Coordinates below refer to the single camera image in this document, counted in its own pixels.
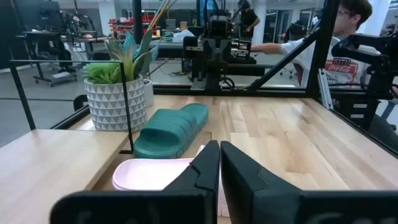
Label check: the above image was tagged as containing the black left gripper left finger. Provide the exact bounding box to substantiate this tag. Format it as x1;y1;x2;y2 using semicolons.
49;140;221;224

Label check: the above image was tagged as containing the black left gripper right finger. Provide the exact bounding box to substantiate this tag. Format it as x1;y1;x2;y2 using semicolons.
220;141;398;224

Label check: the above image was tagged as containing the pink rubber slide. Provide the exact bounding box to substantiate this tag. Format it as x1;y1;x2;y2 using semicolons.
111;144;231;218

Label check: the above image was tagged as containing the green rubber slide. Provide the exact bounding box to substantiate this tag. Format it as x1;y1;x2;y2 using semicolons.
133;103;210;160

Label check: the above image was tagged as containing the person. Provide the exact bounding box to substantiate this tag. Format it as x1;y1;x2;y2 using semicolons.
251;0;382;88
237;0;261;41

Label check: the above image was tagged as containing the grey desk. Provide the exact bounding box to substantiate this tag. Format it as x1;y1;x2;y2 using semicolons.
149;40;276;77

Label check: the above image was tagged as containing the black pole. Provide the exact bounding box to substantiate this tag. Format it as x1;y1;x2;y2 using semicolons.
132;0;144;44

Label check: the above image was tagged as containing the red storage shelving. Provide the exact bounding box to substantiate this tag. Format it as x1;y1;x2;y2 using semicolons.
108;14;156;40

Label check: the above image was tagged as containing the green plant in patterned pot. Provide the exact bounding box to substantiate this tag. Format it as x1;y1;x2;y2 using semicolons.
83;51;148;133

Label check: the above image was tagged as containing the black workbench desk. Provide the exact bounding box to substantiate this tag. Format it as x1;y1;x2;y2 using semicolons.
23;29;108;88

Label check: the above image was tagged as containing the black computer monitor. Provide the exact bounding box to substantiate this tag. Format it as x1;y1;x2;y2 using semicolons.
17;0;63;32

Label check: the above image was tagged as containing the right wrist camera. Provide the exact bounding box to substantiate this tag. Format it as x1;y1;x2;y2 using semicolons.
210;14;229;38

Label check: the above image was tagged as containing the yellow cable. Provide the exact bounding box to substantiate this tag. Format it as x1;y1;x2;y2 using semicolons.
147;0;172;32

